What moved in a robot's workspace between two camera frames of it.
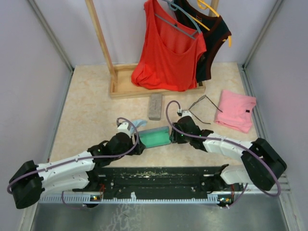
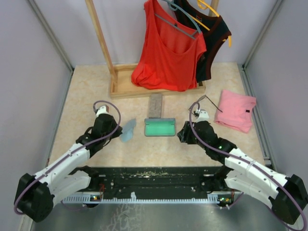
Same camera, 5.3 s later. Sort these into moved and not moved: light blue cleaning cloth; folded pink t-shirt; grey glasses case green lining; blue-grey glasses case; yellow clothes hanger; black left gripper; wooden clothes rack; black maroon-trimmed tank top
Moved: light blue cleaning cloth; blue-grey glasses case; black left gripper
Not moved: wooden clothes rack; yellow clothes hanger; grey glasses case green lining; black maroon-trimmed tank top; folded pink t-shirt
